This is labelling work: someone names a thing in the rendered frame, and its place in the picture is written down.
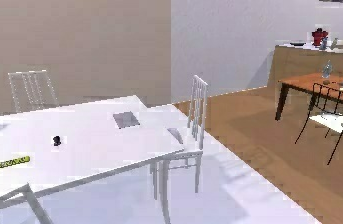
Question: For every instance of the small grey shaker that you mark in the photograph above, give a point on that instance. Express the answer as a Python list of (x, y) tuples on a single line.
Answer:
[(323, 43), (334, 43)]

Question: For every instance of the brown wooden table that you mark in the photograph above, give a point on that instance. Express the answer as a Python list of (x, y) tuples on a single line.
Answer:
[(315, 85)]

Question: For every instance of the white slatted chair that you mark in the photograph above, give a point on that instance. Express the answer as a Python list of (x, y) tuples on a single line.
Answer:
[(32, 88), (197, 110)]

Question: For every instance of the white dining table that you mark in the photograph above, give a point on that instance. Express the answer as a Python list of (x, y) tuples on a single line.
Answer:
[(89, 140)]

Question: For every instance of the framed wall picture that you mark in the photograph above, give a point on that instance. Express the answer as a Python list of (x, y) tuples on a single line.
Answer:
[(331, 1)]

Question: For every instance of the yellow-green flat strip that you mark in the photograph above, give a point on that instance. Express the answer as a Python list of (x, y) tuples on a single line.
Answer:
[(5, 164)]

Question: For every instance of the clear glass bottle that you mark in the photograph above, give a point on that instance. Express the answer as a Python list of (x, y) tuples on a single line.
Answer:
[(327, 70)]

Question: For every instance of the dark plate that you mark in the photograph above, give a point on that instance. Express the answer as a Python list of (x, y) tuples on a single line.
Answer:
[(297, 43)]

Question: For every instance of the red kettle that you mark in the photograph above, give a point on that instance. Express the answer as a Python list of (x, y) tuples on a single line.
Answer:
[(319, 36)]

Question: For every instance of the wooden counter cabinet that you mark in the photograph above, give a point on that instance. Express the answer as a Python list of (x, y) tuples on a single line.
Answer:
[(299, 63)]

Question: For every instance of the small black round object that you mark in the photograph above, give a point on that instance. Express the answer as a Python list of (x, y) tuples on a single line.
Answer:
[(57, 140)]

